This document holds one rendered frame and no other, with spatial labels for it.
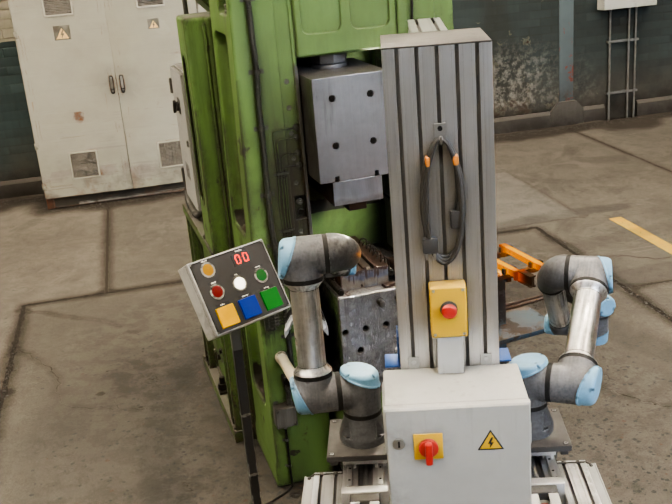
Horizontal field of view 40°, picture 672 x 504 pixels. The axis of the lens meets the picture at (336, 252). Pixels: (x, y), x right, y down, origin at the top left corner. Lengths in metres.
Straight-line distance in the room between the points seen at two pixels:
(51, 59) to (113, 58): 0.53
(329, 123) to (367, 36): 0.38
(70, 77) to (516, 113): 4.64
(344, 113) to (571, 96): 7.17
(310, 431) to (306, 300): 1.49
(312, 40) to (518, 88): 6.81
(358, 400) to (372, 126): 1.21
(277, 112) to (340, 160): 0.30
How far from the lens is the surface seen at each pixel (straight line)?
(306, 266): 2.64
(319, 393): 2.76
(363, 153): 3.59
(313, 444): 4.14
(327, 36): 3.62
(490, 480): 2.31
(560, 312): 3.28
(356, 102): 3.54
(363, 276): 3.72
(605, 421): 4.62
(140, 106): 8.78
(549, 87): 10.43
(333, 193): 3.59
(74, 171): 8.91
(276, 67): 3.58
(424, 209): 2.19
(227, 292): 3.39
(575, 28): 10.47
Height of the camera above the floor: 2.31
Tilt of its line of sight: 20 degrees down
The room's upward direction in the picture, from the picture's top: 5 degrees counter-clockwise
